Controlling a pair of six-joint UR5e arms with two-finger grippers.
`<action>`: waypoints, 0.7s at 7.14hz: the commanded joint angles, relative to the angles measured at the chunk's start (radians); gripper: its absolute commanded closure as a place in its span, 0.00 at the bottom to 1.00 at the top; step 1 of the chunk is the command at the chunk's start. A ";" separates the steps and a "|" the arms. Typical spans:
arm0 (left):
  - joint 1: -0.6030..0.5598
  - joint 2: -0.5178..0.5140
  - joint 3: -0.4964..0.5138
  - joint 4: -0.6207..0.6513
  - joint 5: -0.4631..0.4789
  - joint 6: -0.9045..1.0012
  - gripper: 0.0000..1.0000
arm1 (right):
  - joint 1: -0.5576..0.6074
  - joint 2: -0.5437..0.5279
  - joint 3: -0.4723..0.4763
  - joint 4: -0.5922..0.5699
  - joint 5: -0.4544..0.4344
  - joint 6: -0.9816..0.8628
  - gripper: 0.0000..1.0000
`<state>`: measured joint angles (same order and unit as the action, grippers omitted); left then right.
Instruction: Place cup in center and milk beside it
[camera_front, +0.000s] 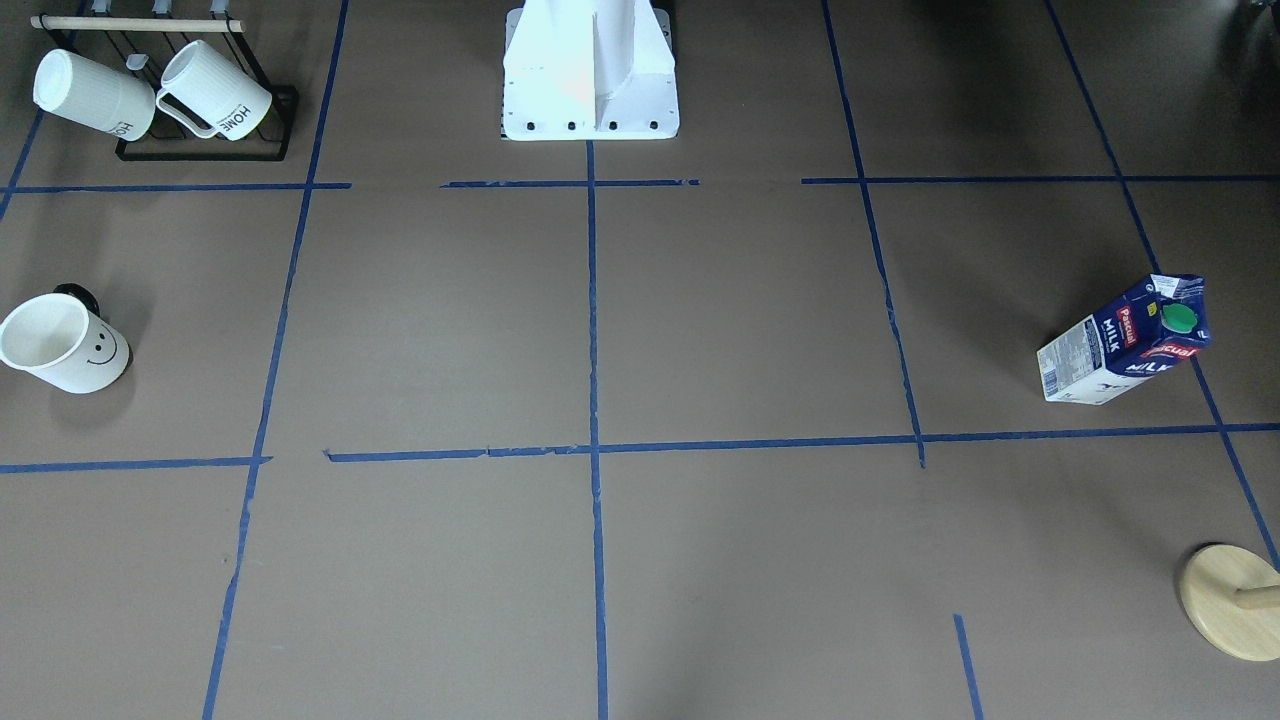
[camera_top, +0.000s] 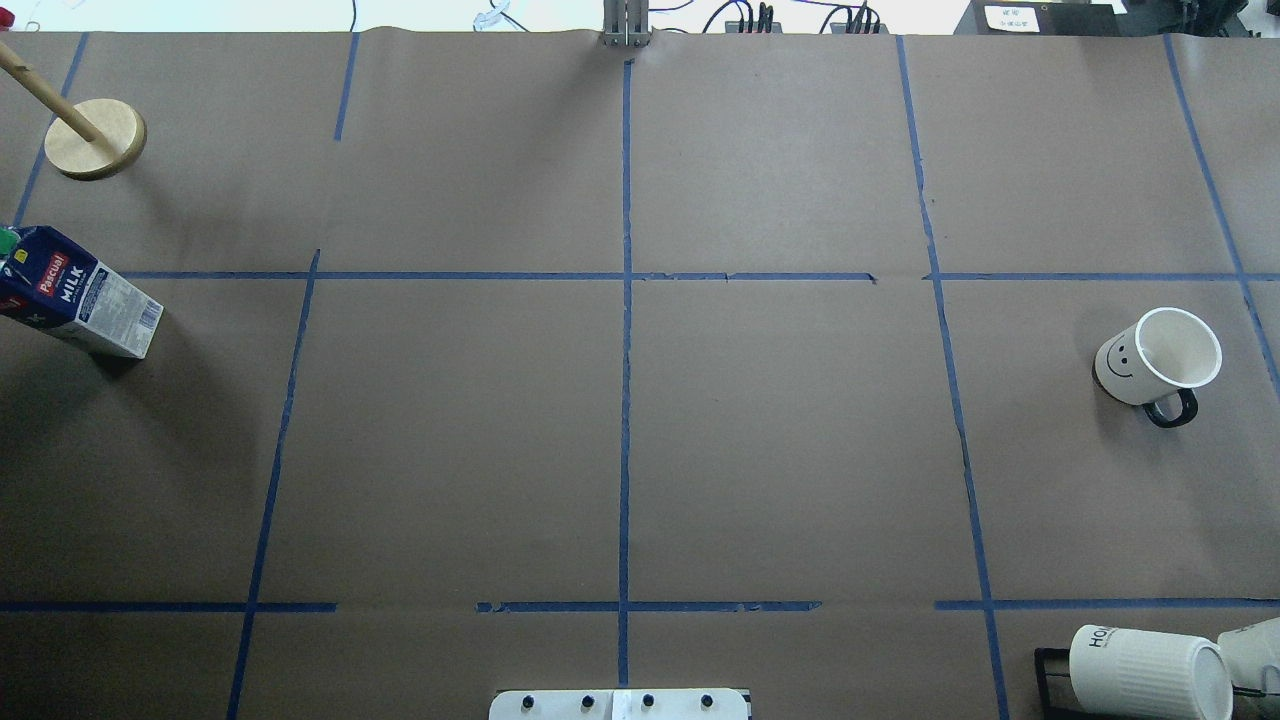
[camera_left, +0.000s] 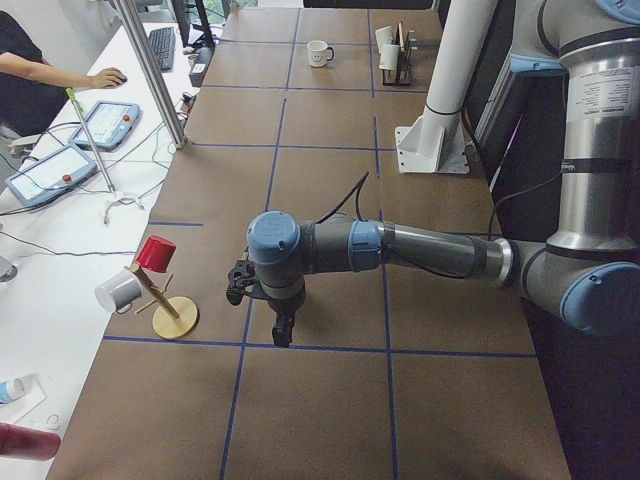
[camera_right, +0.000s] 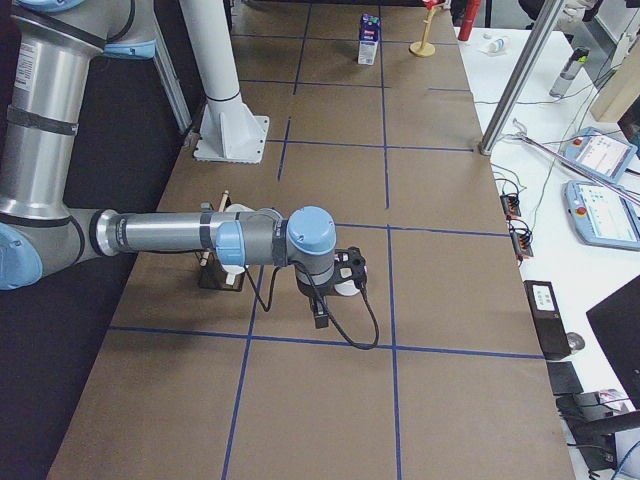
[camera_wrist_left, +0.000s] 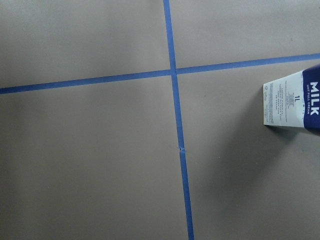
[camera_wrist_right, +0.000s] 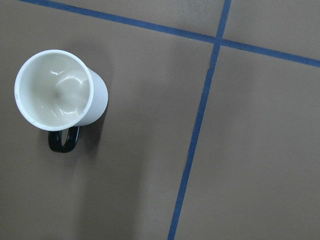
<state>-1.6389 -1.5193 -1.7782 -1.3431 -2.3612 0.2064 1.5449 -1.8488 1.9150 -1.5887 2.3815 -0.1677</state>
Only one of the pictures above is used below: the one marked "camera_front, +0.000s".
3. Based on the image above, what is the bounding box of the blue milk carton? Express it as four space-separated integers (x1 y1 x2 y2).
1037 274 1212 406

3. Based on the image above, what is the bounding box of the white smiley face cup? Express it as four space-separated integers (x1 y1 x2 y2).
1 283 132 395

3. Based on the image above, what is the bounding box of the white ribbed HOME mug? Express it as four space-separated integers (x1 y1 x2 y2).
155 40 273 141

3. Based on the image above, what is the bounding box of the wooden mug tree stand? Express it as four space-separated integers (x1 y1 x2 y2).
1178 543 1279 662

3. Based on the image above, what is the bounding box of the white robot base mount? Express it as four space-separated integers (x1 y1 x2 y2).
500 1 681 142

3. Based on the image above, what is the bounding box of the black wire mug rack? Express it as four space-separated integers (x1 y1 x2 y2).
29 1 300 161

